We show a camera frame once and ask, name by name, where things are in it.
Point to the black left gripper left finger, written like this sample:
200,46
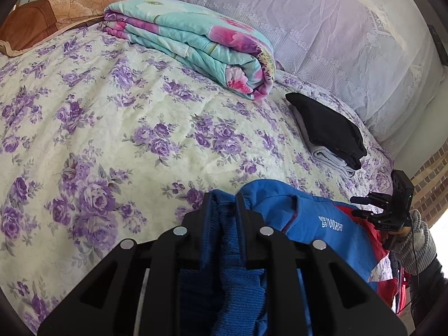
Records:
136,289

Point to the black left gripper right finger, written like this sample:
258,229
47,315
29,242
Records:
311,290

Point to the gloved right hand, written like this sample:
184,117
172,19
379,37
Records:
417,249

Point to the folded grey garment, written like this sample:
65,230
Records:
322,154

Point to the folded black garment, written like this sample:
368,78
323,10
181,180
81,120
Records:
326,127

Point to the purple floral bed quilt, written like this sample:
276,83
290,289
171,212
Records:
103,140

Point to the lavender lace covered bedding roll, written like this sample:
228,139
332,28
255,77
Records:
377,56

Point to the folded teal pink floral blanket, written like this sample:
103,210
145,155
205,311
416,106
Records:
225,50

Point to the brown orange pillow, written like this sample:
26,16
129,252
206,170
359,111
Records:
36,22

